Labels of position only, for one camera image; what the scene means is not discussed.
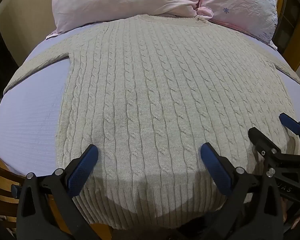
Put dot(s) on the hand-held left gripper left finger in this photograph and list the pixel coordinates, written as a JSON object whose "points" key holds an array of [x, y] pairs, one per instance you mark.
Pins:
{"points": [[83, 170]]}

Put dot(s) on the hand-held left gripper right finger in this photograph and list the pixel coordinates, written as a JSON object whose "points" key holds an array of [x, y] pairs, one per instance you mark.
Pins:
{"points": [[216, 170]]}

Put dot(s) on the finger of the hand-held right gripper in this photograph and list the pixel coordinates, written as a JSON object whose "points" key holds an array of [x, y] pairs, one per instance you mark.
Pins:
{"points": [[291, 124], [261, 140]]}

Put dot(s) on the lavender bed sheet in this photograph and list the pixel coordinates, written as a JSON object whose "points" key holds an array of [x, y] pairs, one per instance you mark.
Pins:
{"points": [[32, 120]]}

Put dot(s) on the wooden bed headboard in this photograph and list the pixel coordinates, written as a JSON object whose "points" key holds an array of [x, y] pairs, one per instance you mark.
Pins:
{"points": [[293, 42]]}

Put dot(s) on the pink floral pillow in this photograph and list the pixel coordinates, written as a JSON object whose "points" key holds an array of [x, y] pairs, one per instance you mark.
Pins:
{"points": [[110, 0], [240, 2]]}

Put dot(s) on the wooden slatted frame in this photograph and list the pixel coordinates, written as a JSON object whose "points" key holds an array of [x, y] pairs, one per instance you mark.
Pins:
{"points": [[2, 192]]}

